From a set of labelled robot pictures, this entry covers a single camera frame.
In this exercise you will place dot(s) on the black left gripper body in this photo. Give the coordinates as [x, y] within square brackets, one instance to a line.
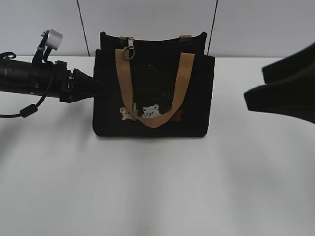
[76, 85]

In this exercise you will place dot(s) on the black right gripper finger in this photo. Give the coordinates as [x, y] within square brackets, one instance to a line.
[294, 97]
[289, 66]

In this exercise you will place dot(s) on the silver zipper pull with ring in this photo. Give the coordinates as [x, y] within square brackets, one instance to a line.
[129, 50]

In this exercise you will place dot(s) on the black canvas tote bag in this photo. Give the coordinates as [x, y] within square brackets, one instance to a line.
[164, 91]

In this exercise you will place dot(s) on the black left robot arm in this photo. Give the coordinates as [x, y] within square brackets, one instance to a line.
[36, 78]

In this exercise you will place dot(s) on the silver wrist camera on left arm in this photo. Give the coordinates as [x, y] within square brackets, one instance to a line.
[51, 39]

